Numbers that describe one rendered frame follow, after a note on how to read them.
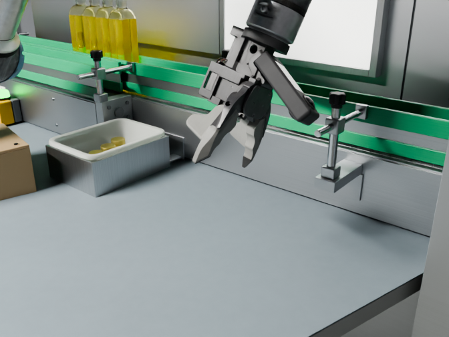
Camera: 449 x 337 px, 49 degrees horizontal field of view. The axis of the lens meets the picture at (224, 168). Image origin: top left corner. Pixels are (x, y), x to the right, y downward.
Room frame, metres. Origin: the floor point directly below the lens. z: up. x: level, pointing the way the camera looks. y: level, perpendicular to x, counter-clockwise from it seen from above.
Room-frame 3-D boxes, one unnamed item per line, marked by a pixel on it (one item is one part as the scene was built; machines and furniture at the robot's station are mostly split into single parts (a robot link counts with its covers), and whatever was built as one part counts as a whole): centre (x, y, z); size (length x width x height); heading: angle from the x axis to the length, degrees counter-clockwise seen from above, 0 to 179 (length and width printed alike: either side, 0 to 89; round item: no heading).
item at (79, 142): (1.07, 0.27, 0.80); 0.22 x 0.17 x 0.09; 141
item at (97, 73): (1.22, 0.29, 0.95); 0.17 x 0.03 x 0.12; 141
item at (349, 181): (0.81, -0.20, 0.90); 0.17 x 0.05 x 0.23; 141
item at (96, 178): (1.09, 0.25, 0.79); 0.27 x 0.17 x 0.08; 141
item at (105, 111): (1.23, 0.28, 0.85); 0.09 x 0.04 x 0.07; 141
